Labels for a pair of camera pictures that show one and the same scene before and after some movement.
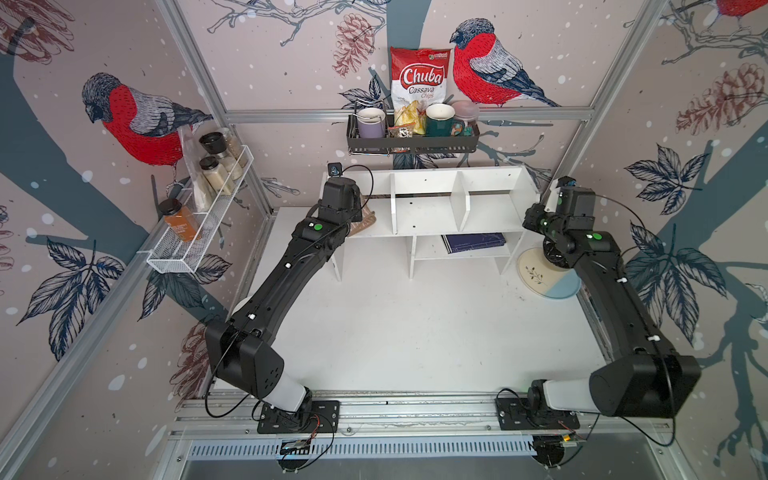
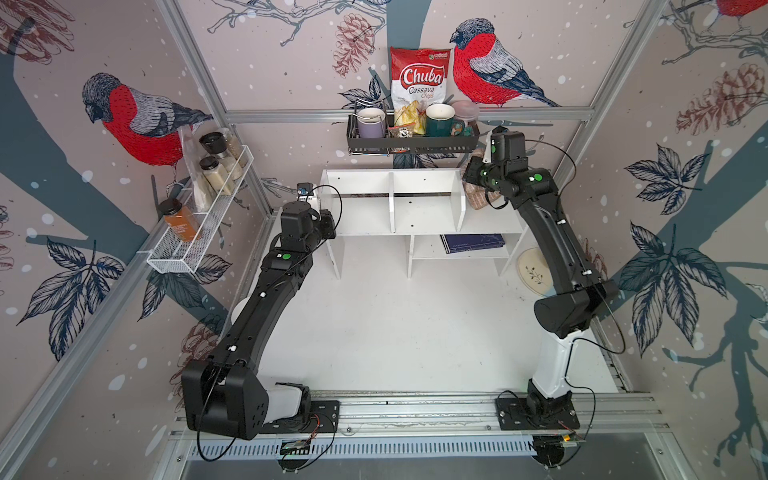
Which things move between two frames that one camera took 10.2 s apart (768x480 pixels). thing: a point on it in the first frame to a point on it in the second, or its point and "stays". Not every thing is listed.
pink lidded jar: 467,111 stays
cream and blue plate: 543,276 stays
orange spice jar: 180,219 stays
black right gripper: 530,216 to 470,174
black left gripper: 357,208 to 328,220
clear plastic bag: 192,144 stays
